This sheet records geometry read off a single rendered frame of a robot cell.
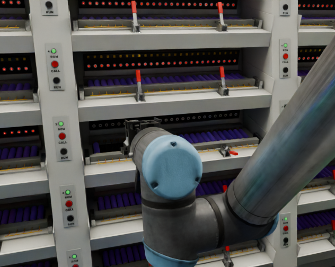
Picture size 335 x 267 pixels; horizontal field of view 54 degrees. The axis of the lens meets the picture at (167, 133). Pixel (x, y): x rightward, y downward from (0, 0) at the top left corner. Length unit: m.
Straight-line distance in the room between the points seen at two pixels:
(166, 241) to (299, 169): 0.23
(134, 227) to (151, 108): 0.37
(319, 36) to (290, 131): 0.84
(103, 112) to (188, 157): 0.50
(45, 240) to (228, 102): 0.68
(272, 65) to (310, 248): 0.68
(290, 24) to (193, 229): 0.80
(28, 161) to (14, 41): 0.33
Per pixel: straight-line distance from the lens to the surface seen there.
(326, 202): 1.33
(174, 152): 0.49
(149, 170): 0.48
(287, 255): 1.30
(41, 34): 0.96
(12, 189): 1.00
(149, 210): 0.53
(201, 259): 1.23
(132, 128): 0.71
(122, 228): 1.06
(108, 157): 1.01
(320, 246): 1.41
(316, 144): 0.42
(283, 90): 1.14
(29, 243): 1.07
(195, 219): 0.55
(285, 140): 0.43
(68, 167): 0.97
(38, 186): 0.99
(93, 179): 0.98
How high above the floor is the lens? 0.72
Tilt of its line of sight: 8 degrees down
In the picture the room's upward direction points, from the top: 3 degrees counter-clockwise
